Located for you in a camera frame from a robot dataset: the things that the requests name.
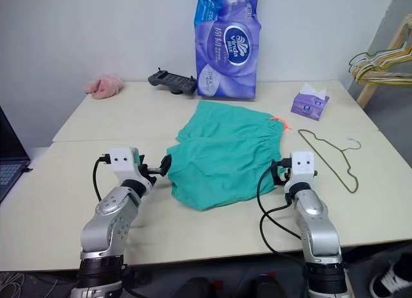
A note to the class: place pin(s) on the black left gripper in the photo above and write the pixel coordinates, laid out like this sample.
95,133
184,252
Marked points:
151,172

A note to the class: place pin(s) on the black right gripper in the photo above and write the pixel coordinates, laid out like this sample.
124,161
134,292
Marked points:
278,175

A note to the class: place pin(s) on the green shorts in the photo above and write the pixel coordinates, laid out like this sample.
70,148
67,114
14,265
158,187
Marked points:
225,156

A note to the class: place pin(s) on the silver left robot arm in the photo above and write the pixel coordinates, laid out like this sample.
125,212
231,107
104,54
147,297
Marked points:
109,220

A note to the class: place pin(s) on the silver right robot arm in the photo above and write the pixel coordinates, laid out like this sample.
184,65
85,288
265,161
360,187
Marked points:
317,224

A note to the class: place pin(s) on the small purple tissue box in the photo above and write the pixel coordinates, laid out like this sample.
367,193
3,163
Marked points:
309,105

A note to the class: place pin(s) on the black handheld controller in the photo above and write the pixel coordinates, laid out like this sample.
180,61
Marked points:
174,80

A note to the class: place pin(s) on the pink fluffy cloth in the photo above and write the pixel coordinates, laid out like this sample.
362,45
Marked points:
103,87

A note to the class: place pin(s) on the dark rounded shape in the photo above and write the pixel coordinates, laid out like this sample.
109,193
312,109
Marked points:
267,286

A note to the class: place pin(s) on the wooden clothes rack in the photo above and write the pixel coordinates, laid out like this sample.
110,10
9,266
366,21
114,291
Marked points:
370,92

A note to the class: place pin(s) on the large purple tissue pack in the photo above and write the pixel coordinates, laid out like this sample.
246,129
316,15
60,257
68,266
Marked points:
225,53

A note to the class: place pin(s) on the dark laptop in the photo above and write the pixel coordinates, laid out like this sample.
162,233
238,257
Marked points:
9,156

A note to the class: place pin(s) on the black and white sneaker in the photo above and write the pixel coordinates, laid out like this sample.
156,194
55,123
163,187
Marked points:
391,278

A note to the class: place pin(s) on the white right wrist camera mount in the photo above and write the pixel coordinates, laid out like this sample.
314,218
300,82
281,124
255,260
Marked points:
302,169

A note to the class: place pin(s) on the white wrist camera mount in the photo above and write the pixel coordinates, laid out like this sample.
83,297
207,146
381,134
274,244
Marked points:
302,169
124,159

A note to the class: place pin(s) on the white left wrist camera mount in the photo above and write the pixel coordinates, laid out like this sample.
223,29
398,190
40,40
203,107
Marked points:
124,159

